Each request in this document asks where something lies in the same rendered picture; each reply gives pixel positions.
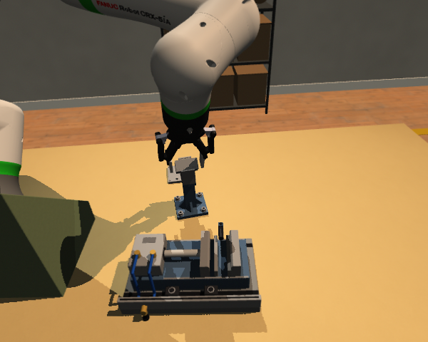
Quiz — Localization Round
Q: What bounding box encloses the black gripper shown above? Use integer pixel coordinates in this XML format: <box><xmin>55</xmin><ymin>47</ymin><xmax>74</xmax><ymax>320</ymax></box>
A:
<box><xmin>155</xmin><ymin>125</ymin><xmax>217</xmax><ymax>173</ymax></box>

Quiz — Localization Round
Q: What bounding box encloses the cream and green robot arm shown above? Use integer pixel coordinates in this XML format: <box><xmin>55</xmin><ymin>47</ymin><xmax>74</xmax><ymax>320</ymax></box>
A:
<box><xmin>0</xmin><ymin>0</ymin><xmax>260</xmax><ymax>195</ymax></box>

